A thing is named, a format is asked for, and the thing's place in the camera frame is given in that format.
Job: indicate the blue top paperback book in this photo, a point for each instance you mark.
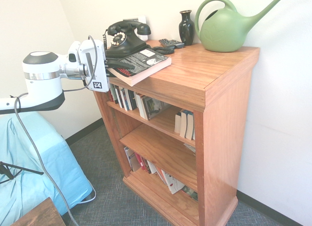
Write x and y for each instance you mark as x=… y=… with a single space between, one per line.
x=190 y=127
x=184 y=125

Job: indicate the black tripod stand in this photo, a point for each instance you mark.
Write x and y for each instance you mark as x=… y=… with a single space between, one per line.
x=22 y=169

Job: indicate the grey green cover book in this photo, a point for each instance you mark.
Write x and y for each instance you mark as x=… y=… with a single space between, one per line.
x=154 y=107

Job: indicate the white wall plate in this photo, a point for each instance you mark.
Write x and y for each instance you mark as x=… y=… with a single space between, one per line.
x=142 y=19

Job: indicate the white book red marks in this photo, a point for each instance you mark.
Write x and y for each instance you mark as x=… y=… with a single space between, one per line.
x=173 y=183

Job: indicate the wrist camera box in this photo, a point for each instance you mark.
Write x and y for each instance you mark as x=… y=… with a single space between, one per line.
x=73 y=55

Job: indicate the white blue red book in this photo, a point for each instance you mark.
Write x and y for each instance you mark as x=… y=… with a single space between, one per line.
x=125 y=100

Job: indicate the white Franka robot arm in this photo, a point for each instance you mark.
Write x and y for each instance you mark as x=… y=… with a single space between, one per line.
x=41 y=82

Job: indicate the black paperback book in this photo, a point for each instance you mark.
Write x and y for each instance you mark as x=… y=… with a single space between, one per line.
x=143 y=64

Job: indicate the cream page edge book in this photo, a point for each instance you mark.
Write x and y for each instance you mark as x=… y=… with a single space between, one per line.
x=178 y=123

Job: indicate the green plastic watering can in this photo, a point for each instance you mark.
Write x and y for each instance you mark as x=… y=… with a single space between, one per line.
x=223 y=32

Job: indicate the white green spine book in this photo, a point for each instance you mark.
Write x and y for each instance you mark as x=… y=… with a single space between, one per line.
x=114 y=95

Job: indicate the dark wooden table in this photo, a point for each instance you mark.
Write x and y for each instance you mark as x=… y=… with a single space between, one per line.
x=41 y=215

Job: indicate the black remote control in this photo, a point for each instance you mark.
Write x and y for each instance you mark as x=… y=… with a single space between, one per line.
x=165 y=42
x=177 y=43

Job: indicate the flat lying paper booklet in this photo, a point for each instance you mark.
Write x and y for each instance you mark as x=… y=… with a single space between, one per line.
x=190 y=148

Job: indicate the black spine book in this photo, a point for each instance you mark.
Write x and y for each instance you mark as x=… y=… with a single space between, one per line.
x=119 y=97
x=132 y=100

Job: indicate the white grey cover book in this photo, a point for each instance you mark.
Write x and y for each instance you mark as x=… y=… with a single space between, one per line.
x=131 y=160

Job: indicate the black rotary telephone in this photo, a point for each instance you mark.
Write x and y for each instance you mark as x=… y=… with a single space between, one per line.
x=122 y=42

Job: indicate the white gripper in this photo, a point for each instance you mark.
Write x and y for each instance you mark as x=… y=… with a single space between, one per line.
x=95 y=65

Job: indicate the black glossy vase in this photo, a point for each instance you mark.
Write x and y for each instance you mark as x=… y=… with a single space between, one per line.
x=186 y=28

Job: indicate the orange spine book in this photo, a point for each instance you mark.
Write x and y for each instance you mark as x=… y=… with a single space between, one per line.
x=160 y=175

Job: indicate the plain white book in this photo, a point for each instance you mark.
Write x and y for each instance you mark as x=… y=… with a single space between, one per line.
x=151 y=167

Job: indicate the wooden bookshelf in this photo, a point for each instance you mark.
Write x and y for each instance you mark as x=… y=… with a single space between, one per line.
x=219 y=128

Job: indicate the dark red spine book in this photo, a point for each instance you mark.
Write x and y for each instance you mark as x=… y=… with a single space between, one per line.
x=111 y=97

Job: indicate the dark green flat book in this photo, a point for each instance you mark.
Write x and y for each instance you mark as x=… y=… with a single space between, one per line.
x=191 y=193

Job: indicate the white page edge book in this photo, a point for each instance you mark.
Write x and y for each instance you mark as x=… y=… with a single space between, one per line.
x=141 y=106

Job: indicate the dark brown spine book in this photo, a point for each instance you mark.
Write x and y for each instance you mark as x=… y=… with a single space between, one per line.
x=147 y=166

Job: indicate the light blue cloth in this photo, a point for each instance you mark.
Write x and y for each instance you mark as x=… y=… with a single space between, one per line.
x=48 y=167

